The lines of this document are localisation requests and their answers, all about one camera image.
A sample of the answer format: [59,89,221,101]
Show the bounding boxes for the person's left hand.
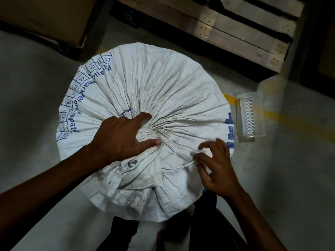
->
[89,112,162,165]

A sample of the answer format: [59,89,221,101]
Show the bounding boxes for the person's right hand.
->
[193,138,244,199]

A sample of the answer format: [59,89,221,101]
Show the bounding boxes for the white plastic cable tie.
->
[162,161,196,171]

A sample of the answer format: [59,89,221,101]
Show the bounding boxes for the white woven sack blue print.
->
[56,42,235,223]

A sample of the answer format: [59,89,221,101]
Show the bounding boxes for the person's right forearm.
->
[226,188,288,251]

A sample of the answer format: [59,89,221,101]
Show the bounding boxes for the person's left forearm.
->
[0,145,105,251]

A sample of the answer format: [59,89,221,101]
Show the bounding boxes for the person's dark trousers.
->
[96,189,249,251]

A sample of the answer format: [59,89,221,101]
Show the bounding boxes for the clear plastic box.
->
[236,92,265,139]

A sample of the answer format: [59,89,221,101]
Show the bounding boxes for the wooden pallet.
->
[118,0,305,74]

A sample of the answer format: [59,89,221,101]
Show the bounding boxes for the brown cardboard box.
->
[0,0,96,48]

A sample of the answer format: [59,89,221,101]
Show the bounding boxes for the row of white cable ties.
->
[243,97,256,135]

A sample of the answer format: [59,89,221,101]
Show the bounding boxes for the dark metal rack post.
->
[289,0,318,84]

